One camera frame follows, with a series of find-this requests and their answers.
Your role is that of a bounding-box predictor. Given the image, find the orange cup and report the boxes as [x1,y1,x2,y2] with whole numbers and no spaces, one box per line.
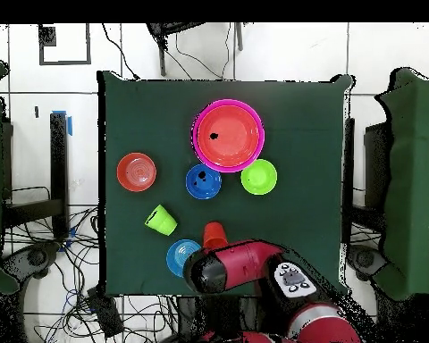
[202,221,229,250]

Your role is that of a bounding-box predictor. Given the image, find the green cup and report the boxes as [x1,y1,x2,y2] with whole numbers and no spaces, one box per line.
[144,204,179,237]

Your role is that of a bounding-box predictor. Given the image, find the small light blue bowl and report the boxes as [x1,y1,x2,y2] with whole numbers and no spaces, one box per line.
[165,238,202,279]

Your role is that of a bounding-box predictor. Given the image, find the small dark blue bowl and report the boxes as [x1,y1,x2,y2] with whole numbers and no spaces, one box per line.
[184,163,223,200]

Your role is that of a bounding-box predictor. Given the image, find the small green bowl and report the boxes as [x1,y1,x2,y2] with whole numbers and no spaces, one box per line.
[240,158,279,197]

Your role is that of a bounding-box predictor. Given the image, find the large orange bowl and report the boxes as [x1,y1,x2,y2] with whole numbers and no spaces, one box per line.
[197,105,261,168]

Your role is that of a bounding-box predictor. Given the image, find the small orange bowl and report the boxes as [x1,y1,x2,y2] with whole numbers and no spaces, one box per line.
[116,152,157,193]

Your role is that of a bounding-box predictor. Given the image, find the dark green tablecloth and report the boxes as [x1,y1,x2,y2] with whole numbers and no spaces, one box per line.
[97,70,355,299]

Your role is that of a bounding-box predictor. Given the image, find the large pink bowl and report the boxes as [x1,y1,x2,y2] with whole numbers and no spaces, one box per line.
[191,98,266,174]

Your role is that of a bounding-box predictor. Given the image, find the blue tape strip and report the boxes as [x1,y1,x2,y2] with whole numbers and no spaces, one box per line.
[51,109,73,138]

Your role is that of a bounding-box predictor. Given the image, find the black metal stand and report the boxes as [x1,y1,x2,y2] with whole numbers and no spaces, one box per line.
[342,117,392,244]
[1,112,70,240]

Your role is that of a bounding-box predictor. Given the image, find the black power brick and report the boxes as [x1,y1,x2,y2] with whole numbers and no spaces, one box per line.
[86,285,125,339]

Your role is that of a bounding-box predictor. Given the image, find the black floor cable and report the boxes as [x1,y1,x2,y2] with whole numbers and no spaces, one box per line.
[101,22,140,80]
[173,22,234,80]

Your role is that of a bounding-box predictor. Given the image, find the black camera tripod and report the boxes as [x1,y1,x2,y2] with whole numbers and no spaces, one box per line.
[145,21,246,78]

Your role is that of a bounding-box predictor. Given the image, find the tangled cable bundle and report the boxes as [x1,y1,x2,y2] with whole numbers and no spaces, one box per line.
[3,206,178,343]

